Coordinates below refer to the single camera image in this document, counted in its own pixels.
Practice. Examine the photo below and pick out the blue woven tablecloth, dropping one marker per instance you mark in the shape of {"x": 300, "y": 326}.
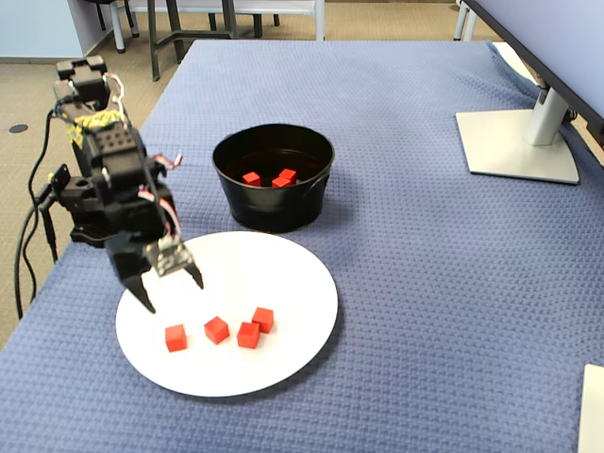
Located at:
{"x": 424, "y": 283}

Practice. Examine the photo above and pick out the white round plate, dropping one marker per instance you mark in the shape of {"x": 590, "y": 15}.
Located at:
{"x": 264, "y": 368}

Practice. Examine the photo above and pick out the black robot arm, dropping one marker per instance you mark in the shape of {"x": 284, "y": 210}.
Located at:
{"x": 118, "y": 156}

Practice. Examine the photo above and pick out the black metal bucket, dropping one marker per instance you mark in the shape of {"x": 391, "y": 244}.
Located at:
{"x": 273, "y": 207}

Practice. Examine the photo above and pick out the light blue cabinet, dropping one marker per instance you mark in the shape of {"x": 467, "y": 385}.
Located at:
{"x": 42, "y": 26}

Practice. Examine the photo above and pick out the red cube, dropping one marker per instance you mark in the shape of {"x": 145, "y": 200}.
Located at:
{"x": 263, "y": 319}
{"x": 251, "y": 178}
{"x": 216, "y": 330}
{"x": 288, "y": 175}
{"x": 248, "y": 335}
{"x": 176, "y": 338}
{"x": 280, "y": 182}

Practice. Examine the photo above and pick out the white metal table leg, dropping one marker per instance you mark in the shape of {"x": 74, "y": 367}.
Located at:
{"x": 464, "y": 23}

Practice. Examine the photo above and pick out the dark grey metal leg frame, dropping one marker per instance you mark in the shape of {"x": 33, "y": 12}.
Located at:
{"x": 153, "y": 47}

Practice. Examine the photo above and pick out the light grey table leg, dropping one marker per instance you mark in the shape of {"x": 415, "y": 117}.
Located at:
{"x": 118, "y": 30}

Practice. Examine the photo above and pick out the white desk frame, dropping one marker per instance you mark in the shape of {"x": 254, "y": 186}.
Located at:
{"x": 320, "y": 23}

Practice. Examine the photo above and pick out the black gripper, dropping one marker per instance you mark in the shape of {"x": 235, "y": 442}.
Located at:
{"x": 128, "y": 260}

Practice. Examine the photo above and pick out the computer monitor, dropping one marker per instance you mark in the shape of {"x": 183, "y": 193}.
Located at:
{"x": 566, "y": 38}

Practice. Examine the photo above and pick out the white flat board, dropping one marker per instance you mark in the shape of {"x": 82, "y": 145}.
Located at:
{"x": 593, "y": 415}

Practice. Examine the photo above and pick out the black chair legs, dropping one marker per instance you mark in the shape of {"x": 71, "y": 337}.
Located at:
{"x": 133, "y": 26}

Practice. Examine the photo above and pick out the silver monitor stand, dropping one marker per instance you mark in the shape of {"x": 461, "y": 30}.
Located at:
{"x": 514, "y": 151}

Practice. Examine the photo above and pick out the black round floor outlet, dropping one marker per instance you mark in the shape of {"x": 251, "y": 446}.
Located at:
{"x": 18, "y": 128}

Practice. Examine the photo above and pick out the dark chair base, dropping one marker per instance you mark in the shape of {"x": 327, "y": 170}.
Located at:
{"x": 257, "y": 26}

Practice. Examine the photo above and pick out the small black circuit board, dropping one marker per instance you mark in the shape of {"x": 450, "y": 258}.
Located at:
{"x": 171, "y": 257}

